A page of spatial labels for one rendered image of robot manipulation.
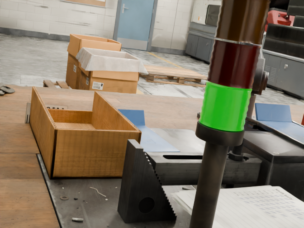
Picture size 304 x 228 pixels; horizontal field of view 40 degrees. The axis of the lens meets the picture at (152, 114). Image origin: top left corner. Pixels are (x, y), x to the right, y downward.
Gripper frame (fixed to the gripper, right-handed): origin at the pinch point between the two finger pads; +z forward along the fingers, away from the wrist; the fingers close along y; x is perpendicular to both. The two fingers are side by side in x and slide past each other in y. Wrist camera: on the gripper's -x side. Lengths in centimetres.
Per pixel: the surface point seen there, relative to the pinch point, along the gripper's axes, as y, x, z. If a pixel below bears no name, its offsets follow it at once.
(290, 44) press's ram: 23.7, -21.2, 12.3
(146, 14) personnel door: -885, 387, -518
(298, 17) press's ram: 23.2, -18.7, 8.1
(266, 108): 8.6, -13.4, 16.3
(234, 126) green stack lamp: 34, -39, 26
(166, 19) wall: -884, 447, -513
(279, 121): 8.6, -11.1, 18.4
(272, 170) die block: 19.6, -23.3, 27.9
